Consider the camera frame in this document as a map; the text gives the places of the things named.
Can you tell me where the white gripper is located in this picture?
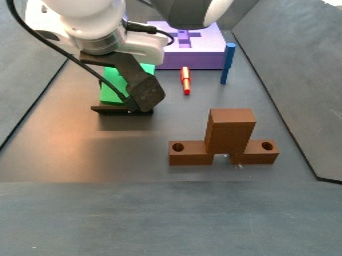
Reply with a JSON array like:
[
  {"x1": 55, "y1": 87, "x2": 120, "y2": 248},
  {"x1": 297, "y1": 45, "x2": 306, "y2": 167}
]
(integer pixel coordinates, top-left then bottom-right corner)
[{"x1": 25, "y1": 0, "x2": 168, "y2": 65}]

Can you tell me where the green U-shaped block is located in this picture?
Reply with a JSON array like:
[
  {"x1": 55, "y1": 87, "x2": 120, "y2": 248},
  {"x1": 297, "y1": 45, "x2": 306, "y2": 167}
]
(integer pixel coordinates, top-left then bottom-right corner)
[{"x1": 99, "y1": 63, "x2": 155, "y2": 105}]

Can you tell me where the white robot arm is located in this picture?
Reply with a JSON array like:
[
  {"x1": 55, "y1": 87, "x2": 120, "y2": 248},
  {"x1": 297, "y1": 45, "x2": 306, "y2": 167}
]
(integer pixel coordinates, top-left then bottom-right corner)
[{"x1": 24, "y1": 0, "x2": 234, "y2": 65}]

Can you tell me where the purple board with cross slot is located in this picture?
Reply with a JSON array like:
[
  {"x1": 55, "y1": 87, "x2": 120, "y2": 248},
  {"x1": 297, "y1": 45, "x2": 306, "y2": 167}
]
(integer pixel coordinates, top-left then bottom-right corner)
[{"x1": 148, "y1": 21, "x2": 226, "y2": 70}]

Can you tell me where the black slotted fixture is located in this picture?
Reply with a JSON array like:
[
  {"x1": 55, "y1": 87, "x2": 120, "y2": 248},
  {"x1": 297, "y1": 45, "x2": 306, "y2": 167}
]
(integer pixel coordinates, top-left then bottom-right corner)
[{"x1": 91, "y1": 105, "x2": 154, "y2": 115}]

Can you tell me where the red small peg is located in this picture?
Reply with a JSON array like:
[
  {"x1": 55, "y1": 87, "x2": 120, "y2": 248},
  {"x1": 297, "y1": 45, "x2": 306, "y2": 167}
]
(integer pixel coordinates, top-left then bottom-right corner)
[{"x1": 180, "y1": 66, "x2": 191, "y2": 95}]

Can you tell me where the blue cylindrical peg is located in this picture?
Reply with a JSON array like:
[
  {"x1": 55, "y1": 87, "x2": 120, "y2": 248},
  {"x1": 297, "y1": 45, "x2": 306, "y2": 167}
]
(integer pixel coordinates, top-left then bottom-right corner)
[{"x1": 220, "y1": 42, "x2": 237, "y2": 85}]

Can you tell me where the brown T-shaped block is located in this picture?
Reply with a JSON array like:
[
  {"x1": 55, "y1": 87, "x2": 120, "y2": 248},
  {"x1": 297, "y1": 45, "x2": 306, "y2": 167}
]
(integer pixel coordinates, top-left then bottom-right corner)
[{"x1": 168, "y1": 108, "x2": 279, "y2": 166}]

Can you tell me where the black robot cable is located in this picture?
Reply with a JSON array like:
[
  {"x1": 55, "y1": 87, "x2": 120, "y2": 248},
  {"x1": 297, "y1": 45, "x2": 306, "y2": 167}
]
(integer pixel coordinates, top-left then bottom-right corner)
[{"x1": 4, "y1": 0, "x2": 176, "y2": 113}]

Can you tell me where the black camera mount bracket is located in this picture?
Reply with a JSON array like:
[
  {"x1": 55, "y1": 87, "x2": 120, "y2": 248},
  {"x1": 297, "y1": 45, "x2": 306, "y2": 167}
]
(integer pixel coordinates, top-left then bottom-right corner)
[{"x1": 80, "y1": 52, "x2": 166, "y2": 112}]

